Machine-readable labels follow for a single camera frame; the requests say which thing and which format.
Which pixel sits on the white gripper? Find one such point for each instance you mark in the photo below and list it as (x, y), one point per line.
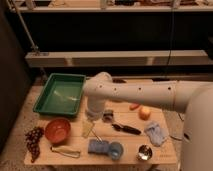
(94, 111)

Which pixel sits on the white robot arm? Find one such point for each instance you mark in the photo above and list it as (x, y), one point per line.
(194, 98)

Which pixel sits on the blue plastic cup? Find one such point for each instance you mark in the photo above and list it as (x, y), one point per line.
(115, 151)

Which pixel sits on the metal cup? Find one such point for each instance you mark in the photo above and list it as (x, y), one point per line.
(144, 153)

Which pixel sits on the metal fork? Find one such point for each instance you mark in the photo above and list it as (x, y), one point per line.
(98, 137)

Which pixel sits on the orange-red bowl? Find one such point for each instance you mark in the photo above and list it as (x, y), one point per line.
(57, 130)

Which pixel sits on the green yellow peeler tool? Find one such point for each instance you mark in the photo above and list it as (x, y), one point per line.
(63, 150)

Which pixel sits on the green plastic tray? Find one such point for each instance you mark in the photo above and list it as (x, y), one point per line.
(61, 95)

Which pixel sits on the orange carrot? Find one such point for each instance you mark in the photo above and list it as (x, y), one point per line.
(134, 106)

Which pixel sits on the bunch of dark grapes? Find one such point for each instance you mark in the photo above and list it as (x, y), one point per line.
(32, 142)

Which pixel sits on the orange fruit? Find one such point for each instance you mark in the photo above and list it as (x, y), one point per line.
(144, 113)

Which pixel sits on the light blue cloth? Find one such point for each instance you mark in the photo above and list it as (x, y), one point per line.
(156, 134)

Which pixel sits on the white shelf rack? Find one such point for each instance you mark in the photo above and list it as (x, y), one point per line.
(37, 58)

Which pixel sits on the black handled utensil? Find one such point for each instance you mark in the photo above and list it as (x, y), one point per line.
(126, 129)

